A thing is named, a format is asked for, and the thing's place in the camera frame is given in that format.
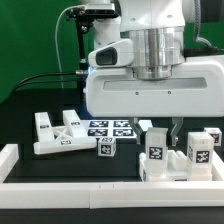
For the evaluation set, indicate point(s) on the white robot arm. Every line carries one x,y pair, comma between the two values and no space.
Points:
147,74

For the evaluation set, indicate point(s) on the white seat block with pegs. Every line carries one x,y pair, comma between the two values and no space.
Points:
178,167

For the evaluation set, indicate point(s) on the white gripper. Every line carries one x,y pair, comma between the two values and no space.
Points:
194,89

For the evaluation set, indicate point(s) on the white chair back frame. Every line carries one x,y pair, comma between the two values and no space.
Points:
71,136

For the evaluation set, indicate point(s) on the white right barrier rail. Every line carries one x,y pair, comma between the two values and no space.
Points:
217,168

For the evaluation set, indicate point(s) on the white chair seat plate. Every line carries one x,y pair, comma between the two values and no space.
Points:
118,129

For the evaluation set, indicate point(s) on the white barrier rail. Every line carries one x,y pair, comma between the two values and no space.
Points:
217,168
9,156
111,195

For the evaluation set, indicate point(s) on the black camera on stand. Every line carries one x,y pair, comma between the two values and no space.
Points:
92,10

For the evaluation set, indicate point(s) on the white tagged cube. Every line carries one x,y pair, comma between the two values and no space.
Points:
107,146
215,133

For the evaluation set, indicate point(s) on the white left barrier rail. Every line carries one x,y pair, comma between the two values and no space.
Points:
9,156

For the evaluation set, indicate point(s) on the white front barrier rail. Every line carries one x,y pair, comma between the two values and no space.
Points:
111,195

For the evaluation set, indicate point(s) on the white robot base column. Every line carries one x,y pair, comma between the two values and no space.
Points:
106,32

